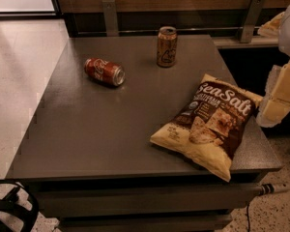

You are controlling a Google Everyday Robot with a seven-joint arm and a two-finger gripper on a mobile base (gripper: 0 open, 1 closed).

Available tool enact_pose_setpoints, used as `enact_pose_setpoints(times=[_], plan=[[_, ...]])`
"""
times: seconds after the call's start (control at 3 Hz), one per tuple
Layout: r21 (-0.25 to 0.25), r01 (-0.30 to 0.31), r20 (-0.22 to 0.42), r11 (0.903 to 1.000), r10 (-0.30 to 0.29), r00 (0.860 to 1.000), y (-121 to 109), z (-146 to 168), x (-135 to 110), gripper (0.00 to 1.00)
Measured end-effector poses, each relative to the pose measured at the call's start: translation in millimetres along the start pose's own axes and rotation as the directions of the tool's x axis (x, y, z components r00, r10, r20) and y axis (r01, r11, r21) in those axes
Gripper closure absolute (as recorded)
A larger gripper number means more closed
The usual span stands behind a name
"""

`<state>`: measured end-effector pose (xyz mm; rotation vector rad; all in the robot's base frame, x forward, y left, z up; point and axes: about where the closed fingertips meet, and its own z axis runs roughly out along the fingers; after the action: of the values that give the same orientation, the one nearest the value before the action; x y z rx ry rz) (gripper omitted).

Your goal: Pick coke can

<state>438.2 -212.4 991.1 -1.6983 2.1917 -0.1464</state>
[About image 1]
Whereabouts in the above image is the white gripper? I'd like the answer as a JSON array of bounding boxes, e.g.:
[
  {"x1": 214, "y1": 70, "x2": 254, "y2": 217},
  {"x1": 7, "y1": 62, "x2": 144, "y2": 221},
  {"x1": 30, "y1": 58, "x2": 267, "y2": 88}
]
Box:
[{"x1": 256, "y1": 5, "x2": 290, "y2": 128}]

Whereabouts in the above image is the red coke can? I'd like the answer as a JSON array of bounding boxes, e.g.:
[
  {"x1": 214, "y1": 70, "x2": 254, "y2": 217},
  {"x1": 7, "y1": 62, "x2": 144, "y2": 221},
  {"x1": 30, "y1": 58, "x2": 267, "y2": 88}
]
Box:
[{"x1": 84, "y1": 58, "x2": 126, "y2": 87}]

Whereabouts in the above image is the brown gold soda can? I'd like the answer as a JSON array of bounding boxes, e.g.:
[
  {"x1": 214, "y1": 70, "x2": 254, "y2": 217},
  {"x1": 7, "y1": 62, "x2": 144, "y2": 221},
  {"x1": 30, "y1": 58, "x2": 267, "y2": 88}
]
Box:
[{"x1": 157, "y1": 26, "x2": 177, "y2": 68}]

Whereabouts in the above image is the sea salt chips bag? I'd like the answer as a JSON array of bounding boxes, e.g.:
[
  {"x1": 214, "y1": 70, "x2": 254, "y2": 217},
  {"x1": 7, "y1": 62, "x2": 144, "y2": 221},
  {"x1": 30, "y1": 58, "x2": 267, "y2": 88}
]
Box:
[{"x1": 150, "y1": 74, "x2": 262, "y2": 182}]

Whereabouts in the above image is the grey drawer cabinet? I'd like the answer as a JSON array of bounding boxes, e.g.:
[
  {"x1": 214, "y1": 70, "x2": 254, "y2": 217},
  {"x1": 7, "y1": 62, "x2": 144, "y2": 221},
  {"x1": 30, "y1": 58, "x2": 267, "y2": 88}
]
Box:
[{"x1": 28, "y1": 172, "x2": 269, "y2": 232}]

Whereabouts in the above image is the right metal wall bracket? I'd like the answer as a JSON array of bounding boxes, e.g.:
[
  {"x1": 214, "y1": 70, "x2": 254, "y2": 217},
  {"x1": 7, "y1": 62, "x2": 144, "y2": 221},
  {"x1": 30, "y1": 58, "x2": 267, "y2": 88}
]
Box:
[{"x1": 238, "y1": 0, "x2": 266, "y2": 44}]

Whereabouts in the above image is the metal wall bracket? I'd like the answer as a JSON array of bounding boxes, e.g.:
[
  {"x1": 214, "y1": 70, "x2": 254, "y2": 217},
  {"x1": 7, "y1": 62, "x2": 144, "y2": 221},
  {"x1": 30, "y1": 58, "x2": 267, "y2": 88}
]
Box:
[
  {"x1": 238, "y1": 0, "x2": 266, "y2": 44},
  {"x1": 102, "y1": 0, "x2": 119, "y2": 37}
]

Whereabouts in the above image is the silver plug with cable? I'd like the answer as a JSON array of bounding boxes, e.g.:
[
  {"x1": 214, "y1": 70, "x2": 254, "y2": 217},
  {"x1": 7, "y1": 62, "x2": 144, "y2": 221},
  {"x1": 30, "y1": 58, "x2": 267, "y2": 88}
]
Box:
[{"x1": 246, "y1": 184, "x2": 290, "y2": 232}]

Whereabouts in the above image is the left metal wall bracket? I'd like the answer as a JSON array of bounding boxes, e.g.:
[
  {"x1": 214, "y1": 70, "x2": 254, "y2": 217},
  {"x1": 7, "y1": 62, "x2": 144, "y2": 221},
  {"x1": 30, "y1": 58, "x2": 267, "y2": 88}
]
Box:
[{"x1": 102, "y1": 0, "x2": 119, "y2": 37}]

